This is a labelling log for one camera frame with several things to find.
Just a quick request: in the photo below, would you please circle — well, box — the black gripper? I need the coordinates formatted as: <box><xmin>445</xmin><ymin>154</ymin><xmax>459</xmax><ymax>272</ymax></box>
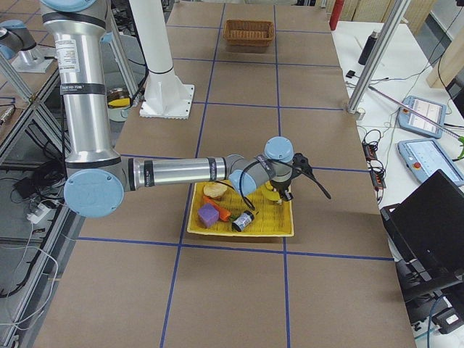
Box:
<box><xmin>270</xmin><ymin>172</ymin><xmax>293</xmax><ymax>204</ymax></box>

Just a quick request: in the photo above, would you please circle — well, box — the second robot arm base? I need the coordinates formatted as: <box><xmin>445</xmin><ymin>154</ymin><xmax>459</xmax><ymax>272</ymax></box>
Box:
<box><xmin>1</xmin><ymin>20</ymin><xmax>56</xmax><ymax>73</ymax></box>

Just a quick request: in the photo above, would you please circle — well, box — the toy croissant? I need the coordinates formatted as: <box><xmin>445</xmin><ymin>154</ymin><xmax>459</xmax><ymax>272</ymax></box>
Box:
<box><xmin>203</xmin><ymin>182</ymin><xmax>228</xmax><ymax>200</ymax></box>

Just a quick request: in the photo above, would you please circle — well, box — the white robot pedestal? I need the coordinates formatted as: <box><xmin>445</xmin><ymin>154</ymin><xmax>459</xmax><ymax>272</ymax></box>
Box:
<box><xmin>128</xmin><ymin>0</ymin><xmax>195</xmax><ymax>120</ymax></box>

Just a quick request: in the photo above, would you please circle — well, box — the brown wicker basket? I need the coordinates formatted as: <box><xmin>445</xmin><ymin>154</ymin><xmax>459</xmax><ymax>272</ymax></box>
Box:
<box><xmin>223</xmin><ymin>20</ymin><xmax>275</xmax><ymax>47</ymax></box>

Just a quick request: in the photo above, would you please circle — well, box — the black water bottle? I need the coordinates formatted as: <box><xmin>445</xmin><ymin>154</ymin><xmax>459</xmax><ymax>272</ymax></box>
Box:
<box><xmin>358</xmin><ymin>31</ymin><xmax>380</xmax><ymax>66</ymax></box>

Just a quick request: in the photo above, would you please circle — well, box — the black laptop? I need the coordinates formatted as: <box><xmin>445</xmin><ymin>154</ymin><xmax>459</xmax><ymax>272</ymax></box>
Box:
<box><xmin>381</xmin><ymin>170</ymin><xmax>463</xmax><ymax>289</ymax></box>

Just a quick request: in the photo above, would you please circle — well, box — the yellow plastic basket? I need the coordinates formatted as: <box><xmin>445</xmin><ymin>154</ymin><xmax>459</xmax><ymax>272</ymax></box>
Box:
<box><xmin>187</xmin><ymin>181</ymin><xmax>294</xmax><ymax>237</ymax></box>

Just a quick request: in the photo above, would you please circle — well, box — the toy carrot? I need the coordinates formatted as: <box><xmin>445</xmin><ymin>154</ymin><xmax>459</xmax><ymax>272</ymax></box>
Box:
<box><xmin>202</xmin><ymin>196</ymin><xmax>231</xmax><ymax>222</ymax></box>

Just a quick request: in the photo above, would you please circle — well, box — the aluminium frame post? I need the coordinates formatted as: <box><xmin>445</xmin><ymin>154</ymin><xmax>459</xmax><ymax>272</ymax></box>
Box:
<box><xmin>346</xmin><ymin>0</ymin><xmax>410</xmax><ymax>120</ymax></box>

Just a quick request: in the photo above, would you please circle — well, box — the purple toy block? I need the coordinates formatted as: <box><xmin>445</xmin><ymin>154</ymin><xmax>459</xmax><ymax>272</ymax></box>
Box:
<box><xmin>197</xmin><ymin>203</ymin><xmax>219</xmax><ymax>228</ymax></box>

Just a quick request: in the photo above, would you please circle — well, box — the blue teach pendant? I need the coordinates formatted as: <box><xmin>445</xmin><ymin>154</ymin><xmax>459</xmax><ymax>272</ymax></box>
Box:
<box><xmin>397</xmin><ymin>138</ymin><xmax>463</xmax><ymax>187</ymax></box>
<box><xmin>397</xmin><ymin>95</ymin><xmax>448</xmax><ymax>139</ymax></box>

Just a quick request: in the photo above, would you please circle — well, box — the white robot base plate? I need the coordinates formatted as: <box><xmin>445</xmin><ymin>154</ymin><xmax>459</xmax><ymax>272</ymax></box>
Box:
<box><xmin>140</xmin><ymin>71</ymin><xmax>195</xmax><ymax>120</ymax></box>

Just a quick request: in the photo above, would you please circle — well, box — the brown paper table mat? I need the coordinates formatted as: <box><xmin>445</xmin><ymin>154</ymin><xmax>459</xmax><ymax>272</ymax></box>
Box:
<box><xmin>34</xmin><ymin>1</ymin><xmax>415</xmax><ymax>347</ymax></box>

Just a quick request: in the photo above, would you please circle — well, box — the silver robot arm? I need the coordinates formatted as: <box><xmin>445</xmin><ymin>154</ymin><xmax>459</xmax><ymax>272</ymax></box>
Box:
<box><xmin>41</xmin><ymin>1</ymin><xmax>294</xmax><ymax>218</ymax></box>

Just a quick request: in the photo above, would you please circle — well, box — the small black-capped bottle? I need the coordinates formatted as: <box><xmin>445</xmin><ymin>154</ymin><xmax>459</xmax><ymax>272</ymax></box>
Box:
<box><xmin>232</xmin><ymin>210</ymin><xmax>255</xmax><ymax>232</ymax></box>

